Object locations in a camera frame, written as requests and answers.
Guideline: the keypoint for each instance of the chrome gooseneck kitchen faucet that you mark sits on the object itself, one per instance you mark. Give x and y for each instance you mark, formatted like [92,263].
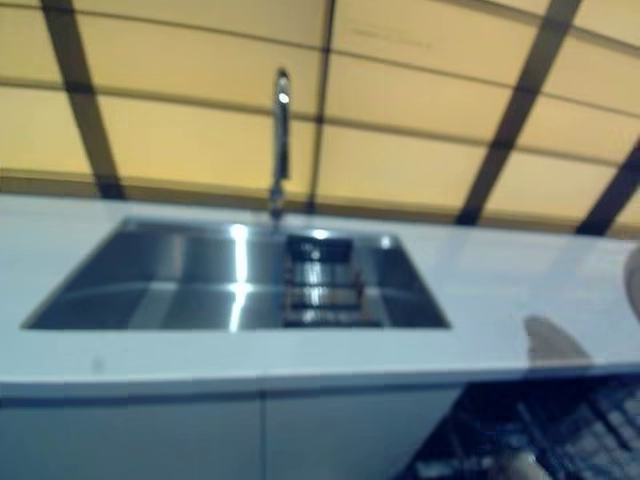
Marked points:
[281,150]

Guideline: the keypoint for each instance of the narrow white cabinet door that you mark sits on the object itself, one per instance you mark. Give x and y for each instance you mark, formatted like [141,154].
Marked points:
[350,435]

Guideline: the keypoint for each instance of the wide white cabinet door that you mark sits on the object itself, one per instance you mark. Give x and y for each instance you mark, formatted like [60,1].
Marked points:
[130,440]

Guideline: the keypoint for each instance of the black dish drying rack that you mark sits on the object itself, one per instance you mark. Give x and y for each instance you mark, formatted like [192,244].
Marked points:
[325,295]

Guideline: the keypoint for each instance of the stainless steel sink basin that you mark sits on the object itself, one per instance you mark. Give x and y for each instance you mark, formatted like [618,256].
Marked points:
[175,285]

